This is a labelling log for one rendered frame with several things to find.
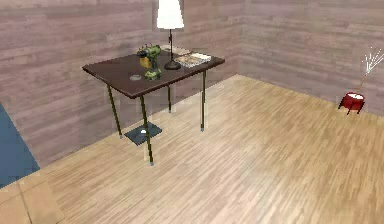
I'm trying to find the dark grey square floor pad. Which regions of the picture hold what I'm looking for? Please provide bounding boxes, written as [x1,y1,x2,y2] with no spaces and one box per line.
[124,121,163,146]

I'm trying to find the dark brown table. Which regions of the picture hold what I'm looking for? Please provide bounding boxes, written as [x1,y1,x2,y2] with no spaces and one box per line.
[81,49,226,167]

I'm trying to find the green and yellow drill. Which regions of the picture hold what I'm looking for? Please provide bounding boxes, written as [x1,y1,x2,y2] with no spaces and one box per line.
[136,44,163,81]

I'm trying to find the blue door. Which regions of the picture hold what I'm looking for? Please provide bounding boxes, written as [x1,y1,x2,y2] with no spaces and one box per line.
[0,102,41,190]

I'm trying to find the white shade table lamp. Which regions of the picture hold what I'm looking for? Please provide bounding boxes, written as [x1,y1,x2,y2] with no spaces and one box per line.
[156,0,185,71]

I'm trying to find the pale open book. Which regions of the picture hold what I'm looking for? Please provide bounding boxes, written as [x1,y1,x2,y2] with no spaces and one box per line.
[173,52,212,69]

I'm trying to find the red pot house plant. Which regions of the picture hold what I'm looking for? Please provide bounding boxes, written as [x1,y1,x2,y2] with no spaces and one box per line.
[337,45,384,116]

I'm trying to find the beige flat book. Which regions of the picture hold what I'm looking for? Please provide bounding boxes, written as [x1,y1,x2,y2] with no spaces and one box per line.
[160,44,193,57]

